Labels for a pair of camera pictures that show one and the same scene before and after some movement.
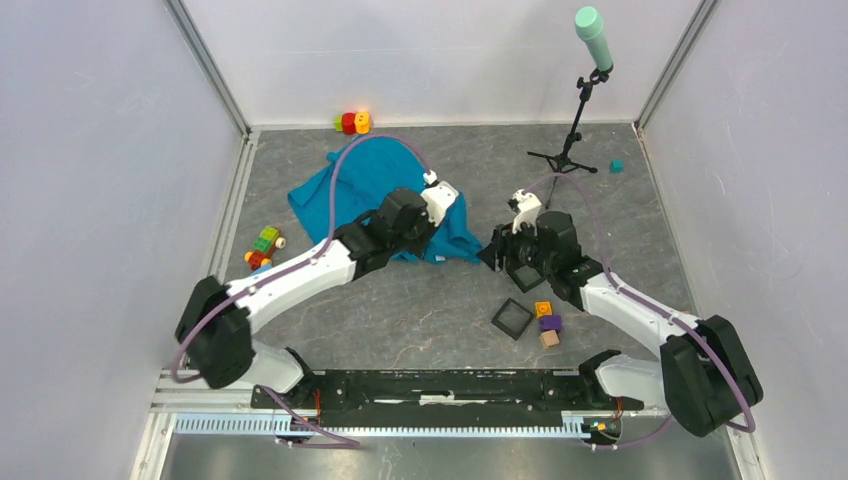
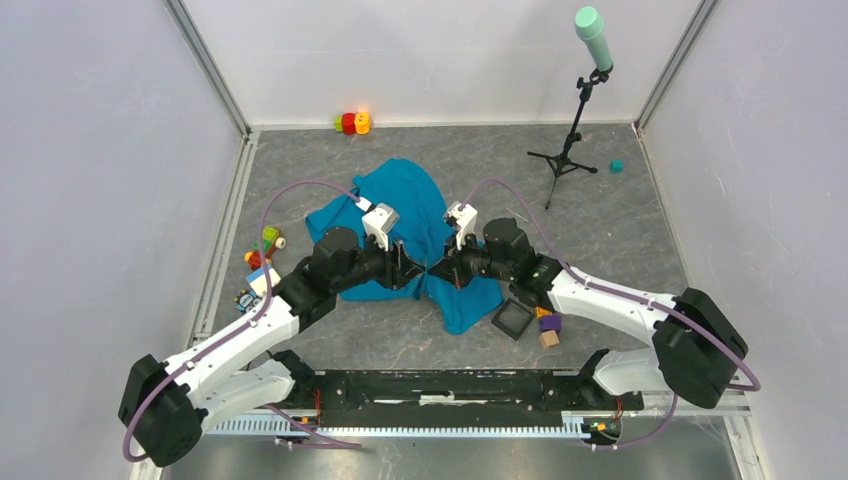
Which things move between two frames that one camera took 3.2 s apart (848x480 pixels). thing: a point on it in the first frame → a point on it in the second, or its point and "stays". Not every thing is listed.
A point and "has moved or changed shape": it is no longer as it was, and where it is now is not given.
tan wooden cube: (549, 339) stays
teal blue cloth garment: (348, 180) has moved or changed shape
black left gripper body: (416, 239) → (381, 269)
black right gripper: (504, 241) → (451, 268)
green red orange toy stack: (351, 123) stays
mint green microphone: (589, 26) stays
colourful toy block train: (263, 246) stays
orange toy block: (543, 308) stays
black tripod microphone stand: (562, 162) stays
